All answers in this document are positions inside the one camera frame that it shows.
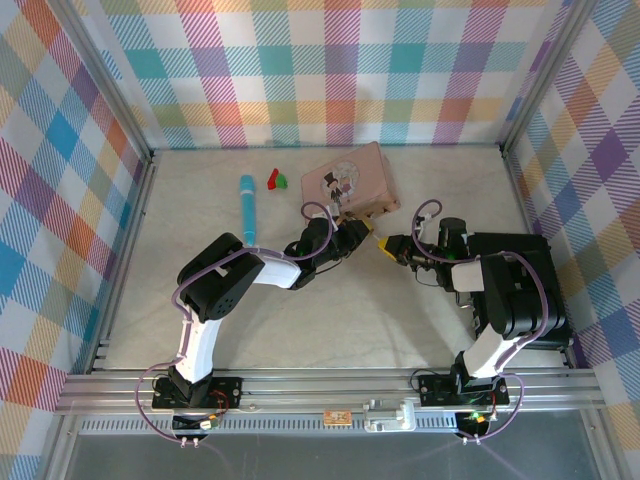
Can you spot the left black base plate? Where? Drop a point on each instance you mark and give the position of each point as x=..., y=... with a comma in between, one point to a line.
x=227, y=392

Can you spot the aluminium frame post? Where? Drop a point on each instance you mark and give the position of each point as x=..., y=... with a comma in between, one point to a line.
x=107, y=80
x=545, y=75

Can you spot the aluminium mounting rail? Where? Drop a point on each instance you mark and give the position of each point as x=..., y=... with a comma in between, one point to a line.
x=325, y=395

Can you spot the small green block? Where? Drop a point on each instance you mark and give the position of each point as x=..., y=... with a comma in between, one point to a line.
x=283, y=181

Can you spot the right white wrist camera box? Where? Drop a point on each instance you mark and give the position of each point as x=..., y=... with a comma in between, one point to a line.
x=423, y=222

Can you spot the aluminium side rail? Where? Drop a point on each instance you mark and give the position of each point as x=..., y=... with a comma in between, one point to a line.
x=517, y=195
x=135, y=240

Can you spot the small red block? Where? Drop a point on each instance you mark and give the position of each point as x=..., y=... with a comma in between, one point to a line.
x=272, y=180

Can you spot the pink tin box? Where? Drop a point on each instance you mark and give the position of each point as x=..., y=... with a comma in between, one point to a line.
x=370, y=170

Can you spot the white plastic bracket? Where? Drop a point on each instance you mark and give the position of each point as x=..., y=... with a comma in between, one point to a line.
x=387, y=417

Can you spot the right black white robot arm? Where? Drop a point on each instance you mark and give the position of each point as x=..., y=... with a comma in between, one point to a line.
x=520, y=300

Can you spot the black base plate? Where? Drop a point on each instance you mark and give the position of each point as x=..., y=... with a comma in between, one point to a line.
x=227, y=392
x=435, y=390

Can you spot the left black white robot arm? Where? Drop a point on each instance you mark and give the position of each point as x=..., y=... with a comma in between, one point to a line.
x=220, y=285

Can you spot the turquoise marker pen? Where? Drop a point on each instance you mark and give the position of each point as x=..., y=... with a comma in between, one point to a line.
x=247, y=210

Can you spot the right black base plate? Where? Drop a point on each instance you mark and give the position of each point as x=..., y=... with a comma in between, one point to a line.
x=435, y=390

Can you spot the small orange label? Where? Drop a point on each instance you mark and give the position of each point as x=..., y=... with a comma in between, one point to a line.
x=337, y=417

